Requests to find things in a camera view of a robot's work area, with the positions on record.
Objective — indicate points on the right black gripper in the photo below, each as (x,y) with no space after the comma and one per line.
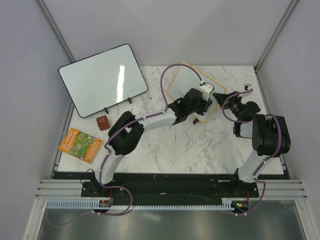
(221,98)

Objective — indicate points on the brown red cube block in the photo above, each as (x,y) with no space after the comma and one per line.
(103,123)

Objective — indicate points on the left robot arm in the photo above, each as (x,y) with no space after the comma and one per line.
(126,133)

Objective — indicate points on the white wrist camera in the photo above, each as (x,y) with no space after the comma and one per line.
(206,89)
(247,87)

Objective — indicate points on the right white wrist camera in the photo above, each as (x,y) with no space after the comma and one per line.
(247,87)

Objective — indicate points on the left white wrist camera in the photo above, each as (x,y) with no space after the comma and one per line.
(206,89)

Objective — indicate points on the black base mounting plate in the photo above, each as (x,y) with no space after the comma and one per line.
(165,185)

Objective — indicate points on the small yellow-framed whiteboard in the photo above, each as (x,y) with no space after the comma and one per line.
(185,79)

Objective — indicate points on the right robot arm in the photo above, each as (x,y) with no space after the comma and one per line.
(269,137)

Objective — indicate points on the white slotted cable duct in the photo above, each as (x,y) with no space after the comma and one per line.
(94,204)

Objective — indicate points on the large black-framed whiteboard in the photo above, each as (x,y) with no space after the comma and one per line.
(103,80)

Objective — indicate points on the large whiteboard black stand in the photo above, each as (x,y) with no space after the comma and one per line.
(107,109)

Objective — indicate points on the orange children's book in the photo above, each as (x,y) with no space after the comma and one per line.
(81,145)

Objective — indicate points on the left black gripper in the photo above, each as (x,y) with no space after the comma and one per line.
(204,106)

